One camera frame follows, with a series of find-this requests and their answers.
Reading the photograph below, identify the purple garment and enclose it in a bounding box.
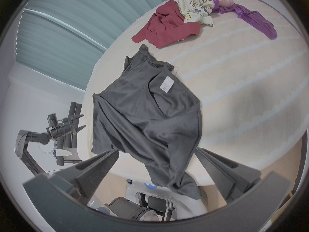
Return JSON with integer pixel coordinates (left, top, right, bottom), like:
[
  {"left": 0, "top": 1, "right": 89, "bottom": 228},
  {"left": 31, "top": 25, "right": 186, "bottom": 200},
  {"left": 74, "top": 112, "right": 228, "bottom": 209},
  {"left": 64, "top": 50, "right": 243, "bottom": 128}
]
[{"left": 212, "top": 3, "right": 277, "bottom": 39}]

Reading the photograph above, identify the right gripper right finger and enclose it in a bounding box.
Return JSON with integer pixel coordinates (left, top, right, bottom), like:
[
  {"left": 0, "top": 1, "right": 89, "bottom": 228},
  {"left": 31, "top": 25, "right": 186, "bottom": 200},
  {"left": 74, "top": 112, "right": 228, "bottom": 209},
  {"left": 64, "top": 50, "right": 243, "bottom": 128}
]
[{"left": 194, "top": 148, "right": 262, "bottom": 202}]

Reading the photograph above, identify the black T-shirt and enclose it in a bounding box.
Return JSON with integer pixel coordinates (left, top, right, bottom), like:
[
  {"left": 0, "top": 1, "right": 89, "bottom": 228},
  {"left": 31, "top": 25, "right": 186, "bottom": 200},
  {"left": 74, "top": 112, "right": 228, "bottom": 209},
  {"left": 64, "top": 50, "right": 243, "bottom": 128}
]
[{"left": 91, "top": 44, "right": 203, "bottom": 200}]

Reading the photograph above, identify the blue-green curtain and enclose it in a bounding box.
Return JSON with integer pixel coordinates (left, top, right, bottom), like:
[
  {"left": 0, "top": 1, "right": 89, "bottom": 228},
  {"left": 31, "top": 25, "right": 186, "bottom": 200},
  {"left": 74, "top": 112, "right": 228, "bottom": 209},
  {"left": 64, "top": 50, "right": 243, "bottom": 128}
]
[
  {"left": 16, "top": 10, "right": 108, "bottom": 91},
  {"left": 27, "top": 0, "right": 174, "bottom": 51}
]

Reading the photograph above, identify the bed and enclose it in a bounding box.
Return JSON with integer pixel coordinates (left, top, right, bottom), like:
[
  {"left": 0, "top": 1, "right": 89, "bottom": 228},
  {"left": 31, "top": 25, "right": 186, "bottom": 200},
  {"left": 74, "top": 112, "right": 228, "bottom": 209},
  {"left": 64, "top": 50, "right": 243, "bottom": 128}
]
[{"left": 82, "top": 0, "right": 309, "bottom": 187}]

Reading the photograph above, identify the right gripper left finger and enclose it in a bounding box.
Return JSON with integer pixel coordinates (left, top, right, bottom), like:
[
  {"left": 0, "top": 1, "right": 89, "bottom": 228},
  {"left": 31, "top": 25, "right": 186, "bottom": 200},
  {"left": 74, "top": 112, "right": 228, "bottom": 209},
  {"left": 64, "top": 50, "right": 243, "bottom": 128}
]
[{"left": 51, "top": 148, "right": 120, "bottom": 203}]

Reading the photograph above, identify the dark red garment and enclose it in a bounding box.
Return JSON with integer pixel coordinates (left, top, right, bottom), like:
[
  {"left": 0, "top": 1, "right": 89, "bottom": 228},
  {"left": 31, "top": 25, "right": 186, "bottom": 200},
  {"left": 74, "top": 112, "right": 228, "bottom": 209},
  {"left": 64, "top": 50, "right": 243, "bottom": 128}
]
[{"left": 131, "top": 0, "right": 201, "bottom": 48}]

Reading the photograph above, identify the white printed garment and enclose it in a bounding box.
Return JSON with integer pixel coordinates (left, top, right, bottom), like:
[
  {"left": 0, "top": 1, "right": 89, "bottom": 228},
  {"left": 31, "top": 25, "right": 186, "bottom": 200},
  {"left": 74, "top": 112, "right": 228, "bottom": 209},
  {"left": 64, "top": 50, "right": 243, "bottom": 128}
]
[{"left": 178, "top": 0, "right": 215, "bottom": 28}]

